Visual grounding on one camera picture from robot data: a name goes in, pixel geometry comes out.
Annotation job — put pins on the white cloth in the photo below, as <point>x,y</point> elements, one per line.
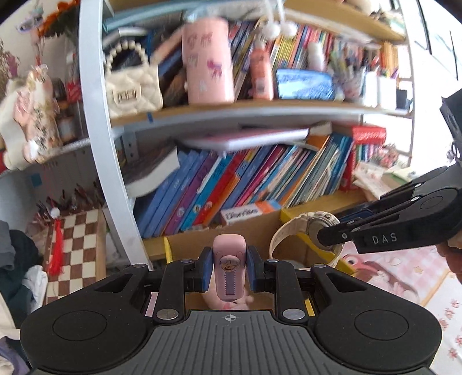
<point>36,285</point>

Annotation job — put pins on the shelf row of thin books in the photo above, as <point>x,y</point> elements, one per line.
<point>292,50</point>

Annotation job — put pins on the lavender garment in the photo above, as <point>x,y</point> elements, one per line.
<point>11,357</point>

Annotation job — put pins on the thick dark-covered book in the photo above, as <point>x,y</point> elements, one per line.
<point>151,173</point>

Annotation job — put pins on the red tassel ornament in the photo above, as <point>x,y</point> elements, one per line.
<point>56,252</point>

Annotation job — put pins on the white quilted handbag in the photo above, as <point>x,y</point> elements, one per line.
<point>133,90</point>

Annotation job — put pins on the yellow cardboard box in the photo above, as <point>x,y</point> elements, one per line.
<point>187,241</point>

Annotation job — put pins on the person's right hand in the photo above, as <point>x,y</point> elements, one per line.
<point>451,256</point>

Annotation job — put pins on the blue printed pencil case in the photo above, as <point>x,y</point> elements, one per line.
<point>305,84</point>

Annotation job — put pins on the pink plush toy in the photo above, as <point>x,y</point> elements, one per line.
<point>238,304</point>

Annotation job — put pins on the thick red book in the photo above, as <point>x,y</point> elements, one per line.
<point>364,144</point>

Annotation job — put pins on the small black box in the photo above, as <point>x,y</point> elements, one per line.
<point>401,98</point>

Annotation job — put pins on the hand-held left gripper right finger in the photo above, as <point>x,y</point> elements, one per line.
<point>254,268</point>

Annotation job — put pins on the cartoon desk mat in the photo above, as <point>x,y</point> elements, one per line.
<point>389,274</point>

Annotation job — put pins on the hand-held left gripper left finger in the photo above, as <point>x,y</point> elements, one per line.
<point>205,268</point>

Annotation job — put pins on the patterned pen cup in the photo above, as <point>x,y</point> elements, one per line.
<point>348,81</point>

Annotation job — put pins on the dark clothes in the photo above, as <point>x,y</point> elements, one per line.
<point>18,259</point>

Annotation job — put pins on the row of colourful books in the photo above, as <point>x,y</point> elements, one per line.
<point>234,180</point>

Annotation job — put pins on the pink tumbler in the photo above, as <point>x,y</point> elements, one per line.
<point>207,61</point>

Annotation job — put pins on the bunch of pens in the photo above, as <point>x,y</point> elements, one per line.
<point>72,200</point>

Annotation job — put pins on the stack of papers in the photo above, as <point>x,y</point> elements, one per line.
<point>382,180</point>

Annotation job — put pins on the wooden chess board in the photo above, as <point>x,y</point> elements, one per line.
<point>83,245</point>

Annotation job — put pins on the small pink bottle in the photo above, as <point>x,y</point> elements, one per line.
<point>261,75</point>

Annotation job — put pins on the white pompom pair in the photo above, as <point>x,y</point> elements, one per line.
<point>278,29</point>

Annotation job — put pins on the white wrist watch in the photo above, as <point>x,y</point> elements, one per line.
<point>285,230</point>

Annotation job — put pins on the orange and white carton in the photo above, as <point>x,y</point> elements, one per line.
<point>249,211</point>

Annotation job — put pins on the white bookshelf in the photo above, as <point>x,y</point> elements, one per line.
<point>104,180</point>

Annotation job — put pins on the cream cat plush figure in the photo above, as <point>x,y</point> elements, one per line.
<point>32,115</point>

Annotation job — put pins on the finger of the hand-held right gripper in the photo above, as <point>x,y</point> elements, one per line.
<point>335,234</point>
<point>397,191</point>

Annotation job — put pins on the white pen holder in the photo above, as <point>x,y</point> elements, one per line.
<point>379,92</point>

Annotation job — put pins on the flat white notebook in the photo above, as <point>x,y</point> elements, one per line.
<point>245,139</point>

